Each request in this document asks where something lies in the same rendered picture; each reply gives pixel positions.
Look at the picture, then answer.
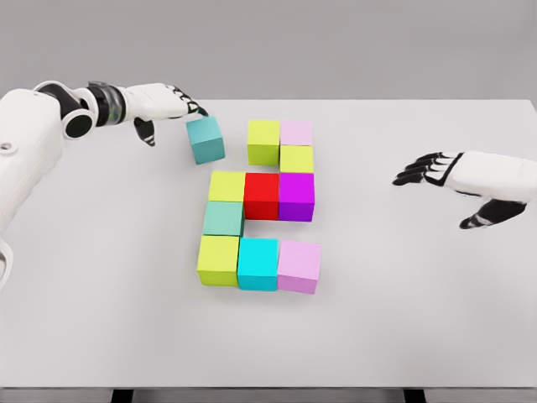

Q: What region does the cyan cube block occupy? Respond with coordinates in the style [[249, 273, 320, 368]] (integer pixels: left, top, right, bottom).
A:
[[237, 238, 280, 291]]

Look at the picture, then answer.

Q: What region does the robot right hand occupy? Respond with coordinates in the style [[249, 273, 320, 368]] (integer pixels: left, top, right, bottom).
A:
[[392, 150, 529, 230]]

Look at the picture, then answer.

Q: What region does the teal cube block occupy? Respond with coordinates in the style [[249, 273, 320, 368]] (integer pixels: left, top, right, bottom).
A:
[[185, 116, 227, 165]]

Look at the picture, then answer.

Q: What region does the light pink cube block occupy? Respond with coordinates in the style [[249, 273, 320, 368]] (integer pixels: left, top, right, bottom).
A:
[[276, 239, 323, 296], [279, 120, 314, 147]]

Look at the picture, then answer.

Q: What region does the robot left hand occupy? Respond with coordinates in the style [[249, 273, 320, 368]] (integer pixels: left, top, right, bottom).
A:
[[125, 82, 210, 148]]

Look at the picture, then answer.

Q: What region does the red cube block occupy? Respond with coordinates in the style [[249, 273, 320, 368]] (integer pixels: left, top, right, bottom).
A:
[[242, 171, 281, 222]]

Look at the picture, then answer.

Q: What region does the purple cube block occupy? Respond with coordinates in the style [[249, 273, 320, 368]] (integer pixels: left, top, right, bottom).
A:
[[278, 171, 315, 222]]

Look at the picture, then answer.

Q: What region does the yellow-green cube block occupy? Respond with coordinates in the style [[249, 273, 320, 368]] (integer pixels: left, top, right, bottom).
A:
[[196, 234, 241, 289], [247, 119, 281, 166], [279, 144, 315, 174], [207, 170, 247, 203]]

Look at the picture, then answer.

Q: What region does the mint green cube block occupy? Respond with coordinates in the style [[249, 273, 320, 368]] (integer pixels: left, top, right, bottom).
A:
[[202, 200, 246, 238]]

